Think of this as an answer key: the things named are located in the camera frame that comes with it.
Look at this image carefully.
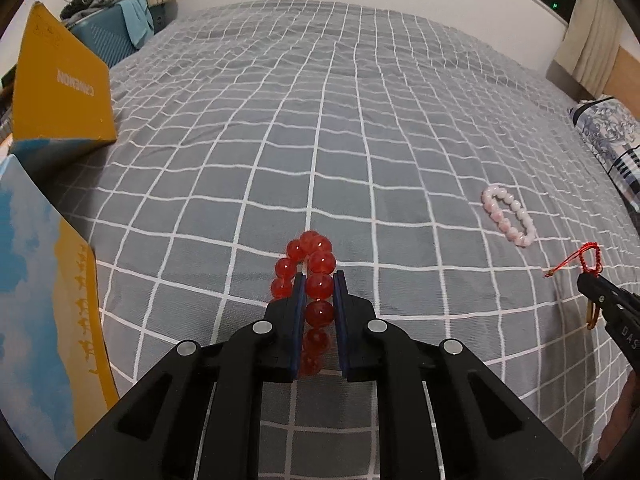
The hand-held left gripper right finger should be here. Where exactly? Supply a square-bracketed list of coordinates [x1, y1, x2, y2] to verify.
[332, 270, 586, 480]

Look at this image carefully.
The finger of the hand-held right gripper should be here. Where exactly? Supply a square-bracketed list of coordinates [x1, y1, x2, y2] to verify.
[576, 271, 640, 356]

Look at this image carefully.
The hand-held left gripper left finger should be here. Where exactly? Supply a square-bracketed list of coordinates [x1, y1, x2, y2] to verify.
[54, 272, 307, 480]

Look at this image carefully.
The red cord bracelet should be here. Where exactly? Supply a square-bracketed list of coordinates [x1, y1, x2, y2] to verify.
[544, 242, 603, 331]

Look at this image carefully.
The red bead bracelet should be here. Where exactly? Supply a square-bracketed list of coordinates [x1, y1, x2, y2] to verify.
[270, 230, 337, 378]

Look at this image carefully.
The person's right hand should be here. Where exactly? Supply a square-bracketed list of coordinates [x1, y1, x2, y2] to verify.
[597, 367, 640, 466]

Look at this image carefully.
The blue plaid pillow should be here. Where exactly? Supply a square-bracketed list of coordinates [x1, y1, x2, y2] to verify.
[567, 95, 640, 211]

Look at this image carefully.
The grey checked bed sheet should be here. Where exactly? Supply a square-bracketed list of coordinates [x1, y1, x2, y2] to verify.
[30, 0, 640, 480]

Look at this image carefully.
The wooden headboard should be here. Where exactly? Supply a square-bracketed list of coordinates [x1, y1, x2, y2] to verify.
[597, 45, 640, 121]

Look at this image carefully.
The sky print cardboard box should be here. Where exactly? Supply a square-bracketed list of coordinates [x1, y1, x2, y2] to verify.
[0, 154, 121, 443]

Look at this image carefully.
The yellow cardboard box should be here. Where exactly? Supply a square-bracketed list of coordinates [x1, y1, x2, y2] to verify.
[10, 1, 119, 173]

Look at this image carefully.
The teal cloth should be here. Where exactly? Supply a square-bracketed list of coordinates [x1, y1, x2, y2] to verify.
[117, 0, 156, 50]

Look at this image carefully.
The blue laundry basket with clothes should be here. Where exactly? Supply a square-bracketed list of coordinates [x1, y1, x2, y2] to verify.
[69, 0, 166, 69]

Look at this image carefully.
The pink white bead bracelet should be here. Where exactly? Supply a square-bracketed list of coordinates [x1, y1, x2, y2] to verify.
[481, 185, 538, 248]

